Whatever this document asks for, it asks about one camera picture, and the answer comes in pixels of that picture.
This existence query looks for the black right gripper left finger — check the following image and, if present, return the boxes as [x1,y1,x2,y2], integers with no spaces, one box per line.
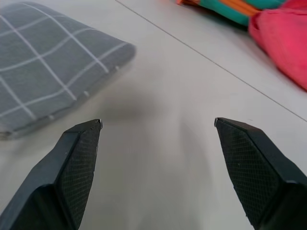
[0,119,104,230]

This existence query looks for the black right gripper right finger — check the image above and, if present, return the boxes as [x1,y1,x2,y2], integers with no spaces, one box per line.
[213,117,307,230]

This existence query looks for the grey checked cloth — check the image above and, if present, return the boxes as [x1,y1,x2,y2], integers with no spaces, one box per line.
[0,1,137,141]

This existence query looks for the pink fabric pouch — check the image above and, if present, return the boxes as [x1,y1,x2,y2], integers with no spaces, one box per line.
[248,0,307,92]

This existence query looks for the teal and orange fabric item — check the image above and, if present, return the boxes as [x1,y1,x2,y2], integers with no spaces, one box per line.
[176,0,288,27]

